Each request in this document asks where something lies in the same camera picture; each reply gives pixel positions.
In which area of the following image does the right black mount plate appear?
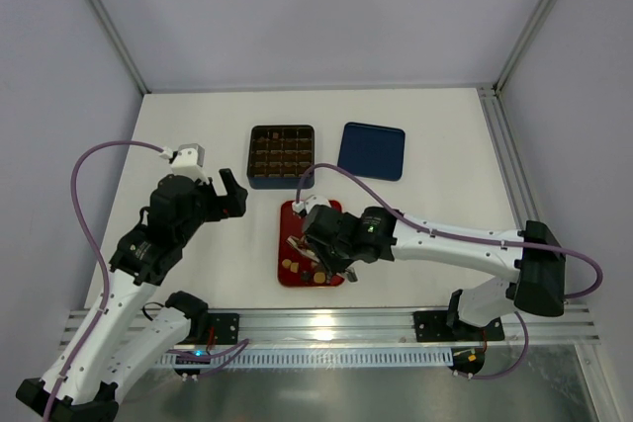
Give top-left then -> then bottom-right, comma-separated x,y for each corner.
412,309 -> 505,343

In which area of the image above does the black mount plate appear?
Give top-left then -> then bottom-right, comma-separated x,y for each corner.
208,312 -> 240,346
412,309 -> 505,343

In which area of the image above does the right aluminium frame post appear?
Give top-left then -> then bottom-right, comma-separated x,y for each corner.
494,0 -> 558,95

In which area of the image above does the aluminium frame post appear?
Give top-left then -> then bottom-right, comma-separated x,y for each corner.
494,0 -> 558,95
85,0 -> 150,96

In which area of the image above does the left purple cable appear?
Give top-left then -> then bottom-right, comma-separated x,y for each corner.
42,139 -> 174,422

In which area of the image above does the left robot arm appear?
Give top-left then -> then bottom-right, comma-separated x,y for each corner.
16,168 -> 247,421

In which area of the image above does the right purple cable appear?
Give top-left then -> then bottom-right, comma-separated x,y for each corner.
294,162 -> 604,381

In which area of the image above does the right aluminium side rail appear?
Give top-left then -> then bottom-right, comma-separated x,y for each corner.
477,85 -> 541,224

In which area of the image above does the purple cable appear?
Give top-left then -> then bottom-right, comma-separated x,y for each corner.
294,162 -> 604,381
42,139 -> 174,422

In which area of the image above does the blue tin lid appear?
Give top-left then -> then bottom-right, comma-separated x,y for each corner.
337,122 -> 406,182

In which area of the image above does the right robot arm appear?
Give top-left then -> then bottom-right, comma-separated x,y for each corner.
293,201 -> 566,341

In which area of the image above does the blue chocolate tin box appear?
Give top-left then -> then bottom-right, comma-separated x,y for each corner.
246,125 -> 316,190

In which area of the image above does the left black mount plate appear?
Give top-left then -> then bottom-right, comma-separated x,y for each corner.
208,312 -> 240,346

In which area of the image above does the left aluminium frame post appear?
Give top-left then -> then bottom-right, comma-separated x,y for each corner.
85,0 -> 150,96

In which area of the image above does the red lacquer tray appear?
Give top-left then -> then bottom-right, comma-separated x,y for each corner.
277,201 -> 344,289

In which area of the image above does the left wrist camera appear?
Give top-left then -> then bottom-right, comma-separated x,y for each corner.
170,143 -> 208,183

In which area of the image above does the white cable duct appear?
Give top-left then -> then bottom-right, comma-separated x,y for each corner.
154,347 -> 453,371

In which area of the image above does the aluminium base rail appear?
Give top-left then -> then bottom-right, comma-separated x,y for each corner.
57,306 -> 602,347

